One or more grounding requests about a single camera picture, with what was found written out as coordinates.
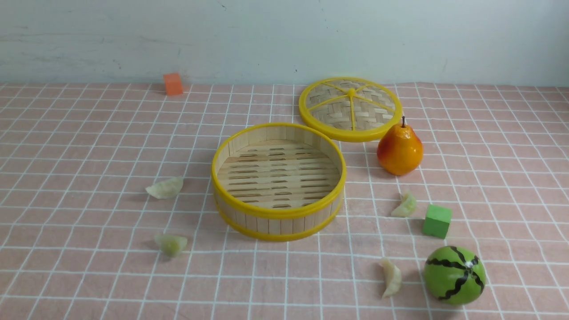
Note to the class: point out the pale dumpling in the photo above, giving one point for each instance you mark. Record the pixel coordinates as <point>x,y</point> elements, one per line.
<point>407,206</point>
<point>166,189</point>
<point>171,245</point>
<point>392,277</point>

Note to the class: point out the yellow-rimmed bamboo steamer tray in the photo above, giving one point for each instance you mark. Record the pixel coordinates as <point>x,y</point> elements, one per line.
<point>278,181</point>

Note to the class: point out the yellow woven steamer lid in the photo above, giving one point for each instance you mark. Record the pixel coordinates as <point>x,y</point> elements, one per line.
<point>349,109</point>

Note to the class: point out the orange toy pear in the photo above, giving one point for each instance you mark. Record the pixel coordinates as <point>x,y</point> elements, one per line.
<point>400,150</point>

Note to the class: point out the orange foam cube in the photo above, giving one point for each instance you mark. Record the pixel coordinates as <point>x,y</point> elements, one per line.
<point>173,84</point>

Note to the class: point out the green foam cube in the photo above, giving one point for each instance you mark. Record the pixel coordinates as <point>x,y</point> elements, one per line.
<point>437,221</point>

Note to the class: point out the pink checked tablecloth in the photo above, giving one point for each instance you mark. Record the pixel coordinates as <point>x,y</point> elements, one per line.
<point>77,225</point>

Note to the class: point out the green toy watermelon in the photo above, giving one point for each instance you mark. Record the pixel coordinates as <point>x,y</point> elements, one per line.
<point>454,275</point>

